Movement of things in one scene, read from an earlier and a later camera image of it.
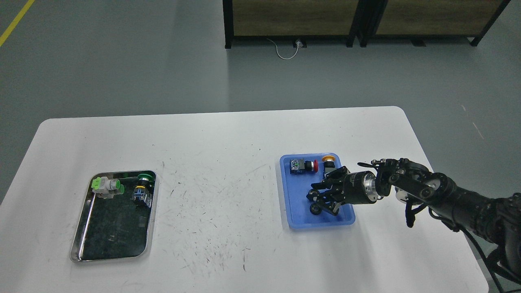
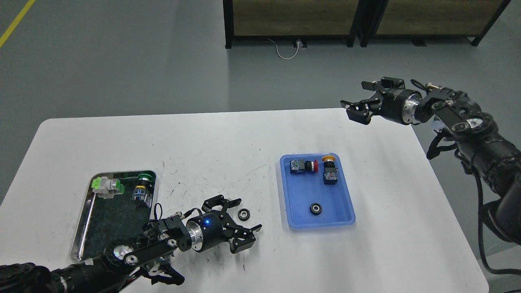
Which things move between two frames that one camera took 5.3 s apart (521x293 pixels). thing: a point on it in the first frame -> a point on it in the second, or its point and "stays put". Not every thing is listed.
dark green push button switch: [142, 191] stays put
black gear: [315, 209] stays put
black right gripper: [359, 188] -> [402, 106]
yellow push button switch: [329, 163] stays put
